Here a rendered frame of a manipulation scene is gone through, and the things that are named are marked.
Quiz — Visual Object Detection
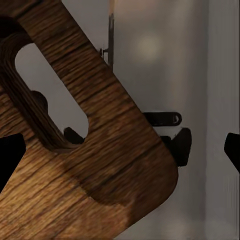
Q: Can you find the cutting board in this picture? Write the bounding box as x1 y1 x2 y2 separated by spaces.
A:
0 0 179 240

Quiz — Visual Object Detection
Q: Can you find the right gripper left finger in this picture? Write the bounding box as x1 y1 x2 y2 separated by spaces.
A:
0 133 26 193

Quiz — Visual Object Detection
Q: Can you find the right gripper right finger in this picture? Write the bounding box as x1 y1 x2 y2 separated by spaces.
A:
224 133 240 173

